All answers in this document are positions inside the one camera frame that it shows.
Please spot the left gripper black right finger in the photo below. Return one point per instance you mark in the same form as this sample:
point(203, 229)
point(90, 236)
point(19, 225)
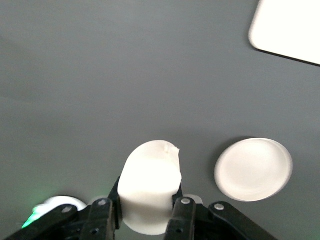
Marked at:
point(182, 220)

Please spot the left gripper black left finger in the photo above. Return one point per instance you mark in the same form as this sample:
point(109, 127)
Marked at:
point(100, 220)

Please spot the white steamed bun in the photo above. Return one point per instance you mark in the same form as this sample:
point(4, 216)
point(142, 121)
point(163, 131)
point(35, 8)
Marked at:
point(150, 185)

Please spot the round beige plate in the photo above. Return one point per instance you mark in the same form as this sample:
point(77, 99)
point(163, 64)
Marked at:
point(252, 170)

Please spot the beige rabbit print tray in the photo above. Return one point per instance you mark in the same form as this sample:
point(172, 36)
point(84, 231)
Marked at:
point(287, 25)

